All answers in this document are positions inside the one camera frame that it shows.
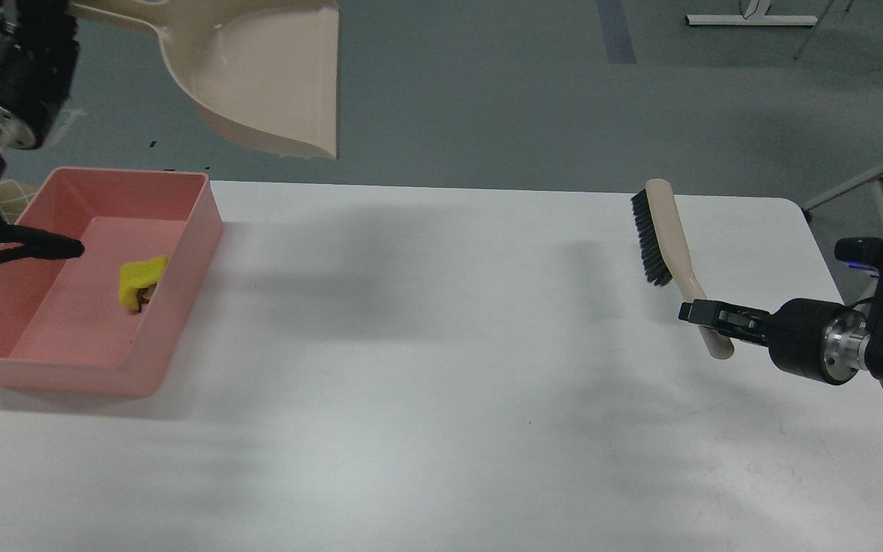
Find yellow sponge piece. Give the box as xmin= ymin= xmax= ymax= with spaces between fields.
xmin=118 ymin=255 xmax=169 ymax=312

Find beige plastic dustpan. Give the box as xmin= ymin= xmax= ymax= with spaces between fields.
xmin=69 ymin=1 xmax=340 ymax=159

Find beige hand brush black bristles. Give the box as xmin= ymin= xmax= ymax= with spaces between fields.
xmin=630 ymin=179 xmax=737 ymax=360

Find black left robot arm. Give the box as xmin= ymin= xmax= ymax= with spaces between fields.
xmin=0 ymin=1 xmax=84 ymax=265

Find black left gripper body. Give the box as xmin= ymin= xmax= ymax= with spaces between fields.
xmin=0 ymin=15 xmax=80 ymax=151

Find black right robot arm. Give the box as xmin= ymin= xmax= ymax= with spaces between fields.
xmin=678 ymin=237 xmax=883 ymax=386

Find pink plastic bin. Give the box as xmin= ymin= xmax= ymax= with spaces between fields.
xmin=0 ymin=167 xmax=224 ymax=397

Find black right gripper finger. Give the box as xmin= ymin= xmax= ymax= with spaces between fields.
xmin=678 ymin=301 xmax=771 ymax=346

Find white bread piece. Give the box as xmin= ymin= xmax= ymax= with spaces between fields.
xmin=137 ymin=285 xmax=157 ymax=304

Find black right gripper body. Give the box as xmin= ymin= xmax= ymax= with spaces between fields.
xmin=765 ymin=298 xmax=870 ymax=386

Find white desk base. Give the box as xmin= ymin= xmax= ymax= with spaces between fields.
xmin=684 ymin=1 xmax=819 ymax=28

